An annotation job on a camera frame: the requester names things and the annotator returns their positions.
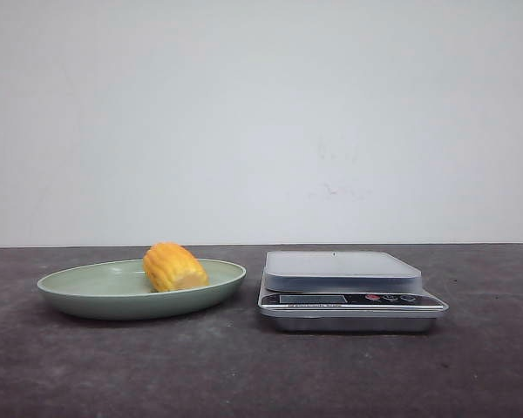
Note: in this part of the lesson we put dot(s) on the silver digital kitchen scale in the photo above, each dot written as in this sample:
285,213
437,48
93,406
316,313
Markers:
345,291

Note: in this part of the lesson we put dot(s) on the green oval plate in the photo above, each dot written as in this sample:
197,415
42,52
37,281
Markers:
120,290

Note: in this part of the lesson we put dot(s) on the yellow corn cob piece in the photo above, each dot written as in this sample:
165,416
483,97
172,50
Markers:
170,267

